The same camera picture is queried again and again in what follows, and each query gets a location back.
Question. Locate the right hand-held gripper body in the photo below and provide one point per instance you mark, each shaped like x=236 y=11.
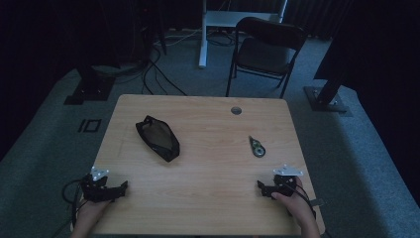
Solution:
x=286 y=185

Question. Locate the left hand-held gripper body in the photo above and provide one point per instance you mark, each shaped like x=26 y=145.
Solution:
x=94 y=191

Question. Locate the correction tape dispenser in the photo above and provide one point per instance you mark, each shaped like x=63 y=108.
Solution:
x=257 y=147

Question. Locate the black mesh pencil case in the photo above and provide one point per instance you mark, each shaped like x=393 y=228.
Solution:
x=158 y=137

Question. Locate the person's left hand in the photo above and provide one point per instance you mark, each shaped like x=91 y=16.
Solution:
x=92 y=211

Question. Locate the person's right hand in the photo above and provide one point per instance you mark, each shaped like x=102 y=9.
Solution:
x=295 y=208

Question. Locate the black folding chair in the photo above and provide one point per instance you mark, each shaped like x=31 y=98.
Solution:
x=264 y=54

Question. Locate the black stand with base plate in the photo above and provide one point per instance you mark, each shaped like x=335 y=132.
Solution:
x=90 y=87
x=325 y=97

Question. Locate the white desk frame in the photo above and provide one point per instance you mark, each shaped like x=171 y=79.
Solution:
x=216 y=18

